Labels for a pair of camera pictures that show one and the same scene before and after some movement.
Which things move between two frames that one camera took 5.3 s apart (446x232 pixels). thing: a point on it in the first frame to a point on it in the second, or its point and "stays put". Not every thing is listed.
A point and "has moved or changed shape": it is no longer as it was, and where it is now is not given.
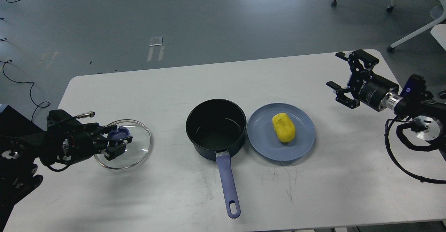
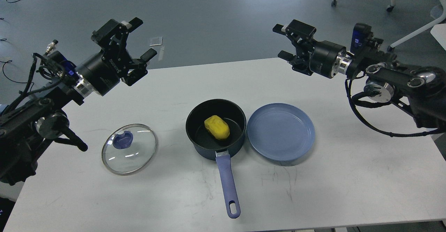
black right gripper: (370, 89) to (321, 57)
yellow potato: (284, 128) to (217, 127)
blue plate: (280, 131) stays put
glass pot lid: (136, 150) has moved or changed shape
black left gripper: (68, 141) to (102, 72)
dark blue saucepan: (217, 126) stays put
